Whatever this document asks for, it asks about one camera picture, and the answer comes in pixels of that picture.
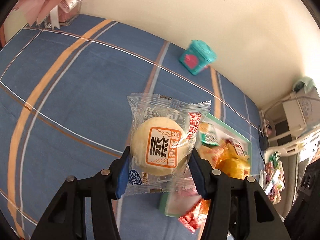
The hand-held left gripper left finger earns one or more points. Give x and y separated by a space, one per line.
123 172

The black power adapter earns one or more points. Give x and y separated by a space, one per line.
263 140

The teal rimmed white tray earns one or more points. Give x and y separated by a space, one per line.
172 207

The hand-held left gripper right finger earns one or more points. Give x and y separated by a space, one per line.
197 177

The red patterned flat packet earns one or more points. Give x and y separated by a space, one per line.
191 217

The clear steamed bun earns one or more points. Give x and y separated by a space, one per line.
160 145

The green white corn packet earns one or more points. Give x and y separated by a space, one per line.
208 135

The beige cake roll packet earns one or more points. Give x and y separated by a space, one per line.
207 153

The white plastic rack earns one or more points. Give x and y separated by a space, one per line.
297 115

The pile of colourful packets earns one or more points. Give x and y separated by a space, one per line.
273 180

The clear glass vase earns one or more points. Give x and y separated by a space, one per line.
68 15

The small teal tin box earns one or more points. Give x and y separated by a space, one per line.
196 58

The red white snack packet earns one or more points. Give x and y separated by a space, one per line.
237 147

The pale green cloth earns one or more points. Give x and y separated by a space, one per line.
306 83

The yellow snack packet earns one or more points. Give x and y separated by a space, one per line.
232 165

